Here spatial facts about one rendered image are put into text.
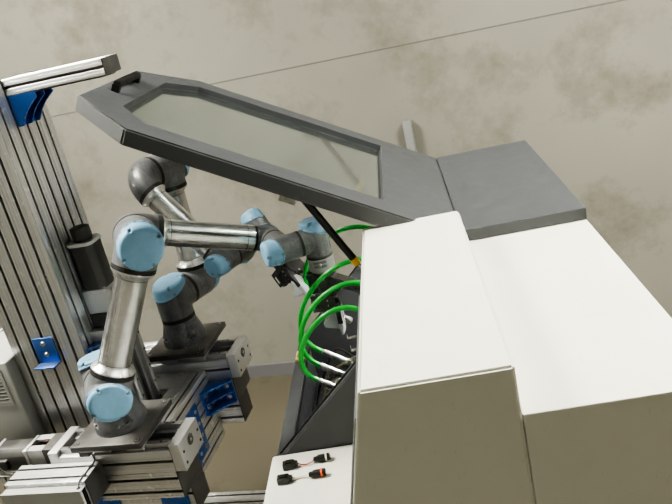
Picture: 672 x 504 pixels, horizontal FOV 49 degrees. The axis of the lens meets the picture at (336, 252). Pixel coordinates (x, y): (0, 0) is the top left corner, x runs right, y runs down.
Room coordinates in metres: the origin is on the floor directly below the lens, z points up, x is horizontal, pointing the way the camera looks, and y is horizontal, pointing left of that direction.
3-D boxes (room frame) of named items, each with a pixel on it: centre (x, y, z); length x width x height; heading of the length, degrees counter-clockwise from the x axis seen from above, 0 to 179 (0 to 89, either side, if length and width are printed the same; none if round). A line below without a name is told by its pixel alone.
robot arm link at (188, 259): (2.48, 0.51, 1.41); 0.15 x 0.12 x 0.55; 145
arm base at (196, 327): (2.37, 0.59, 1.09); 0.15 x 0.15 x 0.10
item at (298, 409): (1.99, 0.22, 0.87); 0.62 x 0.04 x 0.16; 173
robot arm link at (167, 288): (2.38, 0.58, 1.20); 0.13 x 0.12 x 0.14; 145
